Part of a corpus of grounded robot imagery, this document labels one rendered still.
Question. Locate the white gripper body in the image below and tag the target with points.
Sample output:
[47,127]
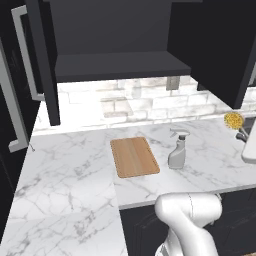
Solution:
[250,150]

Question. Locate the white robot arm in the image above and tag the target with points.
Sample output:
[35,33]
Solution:
[186,213]

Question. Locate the dark sink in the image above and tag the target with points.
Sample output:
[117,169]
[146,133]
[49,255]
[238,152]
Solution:
[252,124]

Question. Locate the yellow dish brush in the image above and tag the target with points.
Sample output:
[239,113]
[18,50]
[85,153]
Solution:
[233,120]

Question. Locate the grey spray bottle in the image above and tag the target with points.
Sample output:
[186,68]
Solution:
[177,156]

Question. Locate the wide black cabinet door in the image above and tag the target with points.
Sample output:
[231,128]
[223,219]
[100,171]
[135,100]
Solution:
[216,46]

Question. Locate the wooden cutting board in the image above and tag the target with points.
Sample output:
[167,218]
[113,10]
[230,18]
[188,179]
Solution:
[134,156]

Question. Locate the narrow black cabinet door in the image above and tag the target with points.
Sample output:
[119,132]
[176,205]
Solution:
[43,60]

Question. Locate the black base cabinets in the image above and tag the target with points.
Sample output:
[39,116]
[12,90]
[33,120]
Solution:
[240,223]

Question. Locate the black fridge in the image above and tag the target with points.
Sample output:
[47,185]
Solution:
[10,140]

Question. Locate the grey wall outlet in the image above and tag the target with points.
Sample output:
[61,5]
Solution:
[172,83]

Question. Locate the open black wall cabinet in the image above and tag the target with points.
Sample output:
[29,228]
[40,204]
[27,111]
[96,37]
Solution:
[116,40]

